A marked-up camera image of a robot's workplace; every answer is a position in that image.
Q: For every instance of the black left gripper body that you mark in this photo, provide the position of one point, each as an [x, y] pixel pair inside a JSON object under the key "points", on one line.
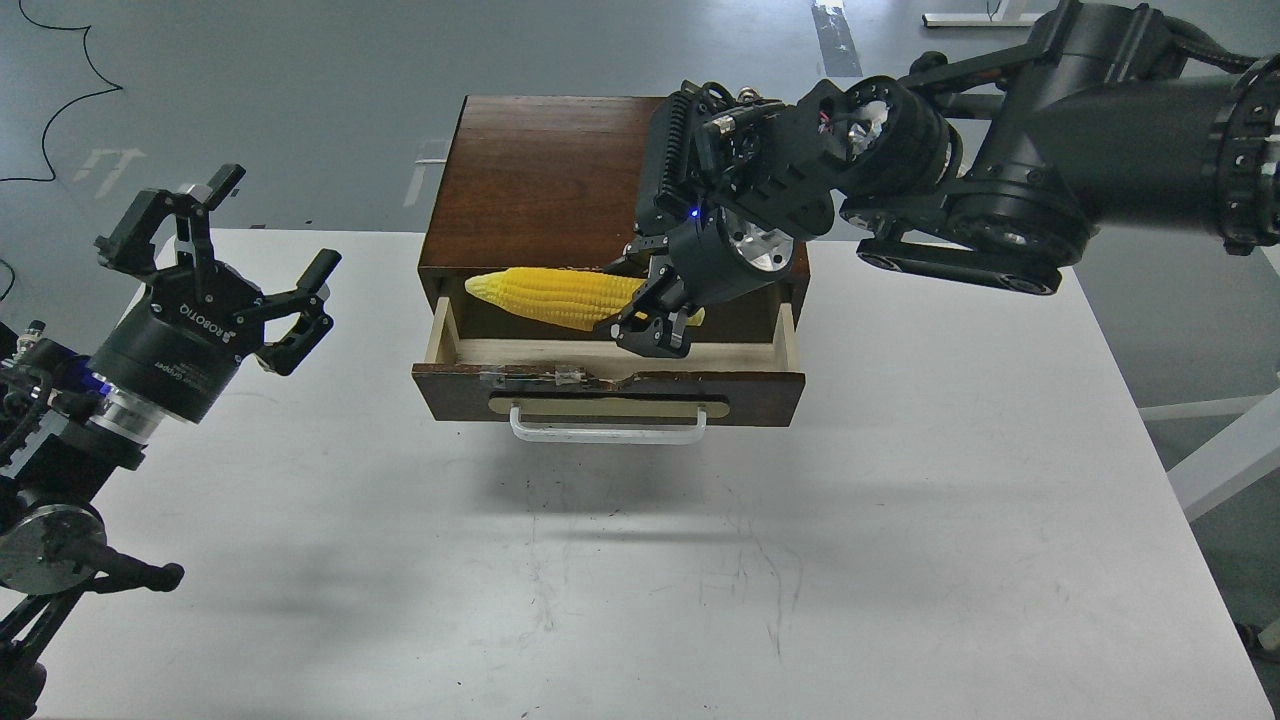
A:
{"points": [[179, 346]]}

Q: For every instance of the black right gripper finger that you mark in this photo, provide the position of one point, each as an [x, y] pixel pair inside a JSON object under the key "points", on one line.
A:
{"points": [[654, 322], [643, 257]]}

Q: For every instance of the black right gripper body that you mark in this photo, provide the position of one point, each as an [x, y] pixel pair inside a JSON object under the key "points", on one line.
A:
{"points": [[720, 256]]}

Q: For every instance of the yellow corn cob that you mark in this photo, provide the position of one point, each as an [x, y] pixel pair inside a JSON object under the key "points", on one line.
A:
{"points": [[569, 298]]}

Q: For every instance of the wooden drawer with white handle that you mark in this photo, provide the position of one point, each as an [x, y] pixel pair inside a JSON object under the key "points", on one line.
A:
{"points": [[742, 371]]}

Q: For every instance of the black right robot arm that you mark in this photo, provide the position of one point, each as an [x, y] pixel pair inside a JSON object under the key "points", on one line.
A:
{"points": [[994, 170]]}

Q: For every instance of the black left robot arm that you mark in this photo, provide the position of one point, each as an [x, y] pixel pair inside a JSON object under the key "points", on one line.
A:
{"points": [[70, 420]]}

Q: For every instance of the dark wooden cabinet box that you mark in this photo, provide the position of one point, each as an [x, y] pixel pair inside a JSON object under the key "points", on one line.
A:
{"points": [[533, 181]]}

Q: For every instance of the grey tape strip on floor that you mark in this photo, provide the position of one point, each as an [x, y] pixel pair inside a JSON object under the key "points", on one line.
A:
{"points": [[840, 58]]}

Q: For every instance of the white table leg base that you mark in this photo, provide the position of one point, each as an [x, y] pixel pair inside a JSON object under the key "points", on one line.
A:
{"points": [[996, 14]]}

